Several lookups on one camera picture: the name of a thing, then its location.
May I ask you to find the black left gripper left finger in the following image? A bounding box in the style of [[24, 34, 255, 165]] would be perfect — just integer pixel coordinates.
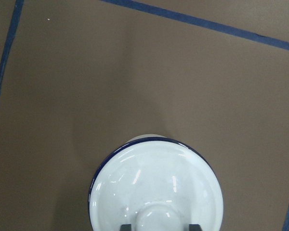
[[119, 224, 132, 231]]

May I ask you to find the white enamel lid with knob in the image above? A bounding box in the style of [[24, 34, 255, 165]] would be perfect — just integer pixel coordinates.
[[88, 137, 223, 231]]

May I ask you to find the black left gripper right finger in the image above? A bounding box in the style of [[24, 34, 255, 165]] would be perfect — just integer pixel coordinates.
[[188, 224, 202, 231]]

